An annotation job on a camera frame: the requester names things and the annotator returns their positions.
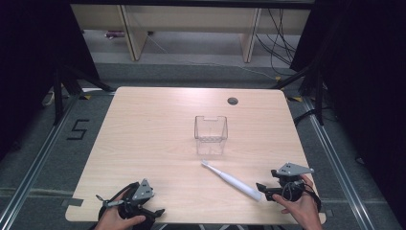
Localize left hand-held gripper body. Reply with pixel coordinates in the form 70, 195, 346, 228
118, 178, 157, 222

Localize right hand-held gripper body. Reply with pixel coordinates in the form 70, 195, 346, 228
275, 162, 315, 202

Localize white electric toothbrush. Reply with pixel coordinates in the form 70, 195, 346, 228
200, 159, 263, 203

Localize clear plastic container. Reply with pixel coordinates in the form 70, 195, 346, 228
193, 115, 229, 157

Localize person's left hand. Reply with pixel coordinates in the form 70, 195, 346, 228
94, 199, 147, 230

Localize person's right hand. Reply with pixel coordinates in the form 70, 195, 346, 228
272, 173, 324, 230

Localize black metal stand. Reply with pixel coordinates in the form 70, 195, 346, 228
52, 62, 117, 127
270, 61, 326, 127

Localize black curtain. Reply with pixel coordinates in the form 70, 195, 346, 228
289, 0, 406, 224
0, 0, 101, 161

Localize pink object under desk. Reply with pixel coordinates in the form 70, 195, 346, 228
104, 30, 126, 40

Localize metal floor rail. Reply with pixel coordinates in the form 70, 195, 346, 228
302, 96, 375, 230
0, 94, 81, 230

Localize bundle of black cables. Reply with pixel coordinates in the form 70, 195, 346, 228
254, 9, 299, 77

